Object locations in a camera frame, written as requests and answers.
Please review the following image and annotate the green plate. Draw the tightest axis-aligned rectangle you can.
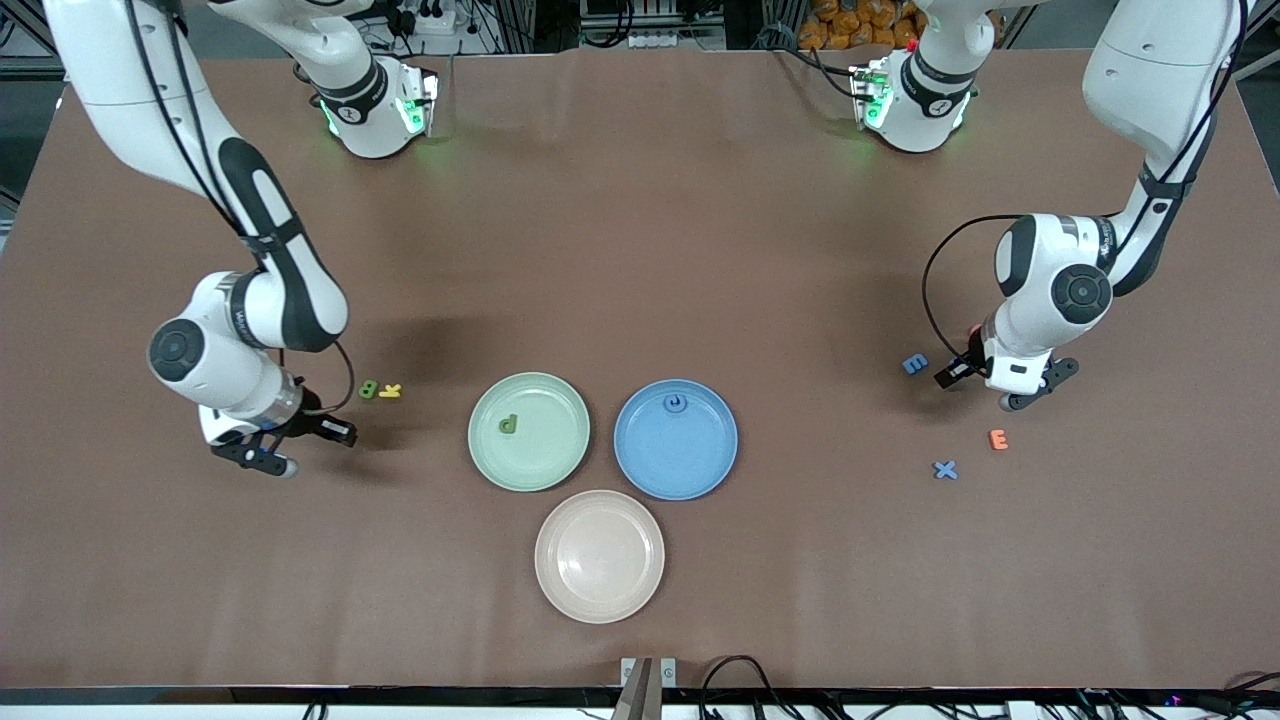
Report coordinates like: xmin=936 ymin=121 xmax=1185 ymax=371
xmin=468 ymin=372 xmax=591 ymax=493

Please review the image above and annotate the blue plate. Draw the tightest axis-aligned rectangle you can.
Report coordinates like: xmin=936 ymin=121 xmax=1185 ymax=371
xmin=613 ymin=379 xmax=739 ymax=501

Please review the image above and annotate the pink plate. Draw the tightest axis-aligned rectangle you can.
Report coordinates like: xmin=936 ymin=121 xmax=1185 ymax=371
xmin=534 ymin=489 xmax=666 ymax=625

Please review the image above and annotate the orange mesh bag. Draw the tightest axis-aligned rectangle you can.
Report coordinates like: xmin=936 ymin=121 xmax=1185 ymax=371
xmin=800 ymin=0 xmax=926 ymax=51

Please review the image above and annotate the brown table mat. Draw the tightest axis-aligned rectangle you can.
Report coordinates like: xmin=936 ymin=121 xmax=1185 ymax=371
xmin=0 ymin=48 xmax=1280 ymax=691

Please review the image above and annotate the grey mounting pole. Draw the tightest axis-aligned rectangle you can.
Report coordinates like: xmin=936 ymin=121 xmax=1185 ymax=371
xmin=612 ymin=657 xmax=656 ymax=720

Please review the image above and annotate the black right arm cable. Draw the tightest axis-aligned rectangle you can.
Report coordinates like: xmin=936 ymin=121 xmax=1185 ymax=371
xmin=125 ymin=0 xmax=356 ymax=416

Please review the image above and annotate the black base cable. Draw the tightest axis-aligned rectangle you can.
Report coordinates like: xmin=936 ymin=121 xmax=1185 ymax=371
xmin=765 ymin=25 xmax=861 ymax=101

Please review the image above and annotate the aluminium frame profile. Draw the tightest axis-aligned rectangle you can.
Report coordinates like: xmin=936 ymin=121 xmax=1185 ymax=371
xmin=1235 ymin=0 xmax=1280 ymax=81

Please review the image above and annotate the black cable loop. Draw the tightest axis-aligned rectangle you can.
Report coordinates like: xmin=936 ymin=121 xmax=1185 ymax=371
xmin=700 ymin=655 xmax=796 ymax=720

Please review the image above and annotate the metal clamp bracket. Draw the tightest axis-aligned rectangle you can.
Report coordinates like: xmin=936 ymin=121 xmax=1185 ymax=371
xmin=620 ymin=657 xmax=678 ymax=691

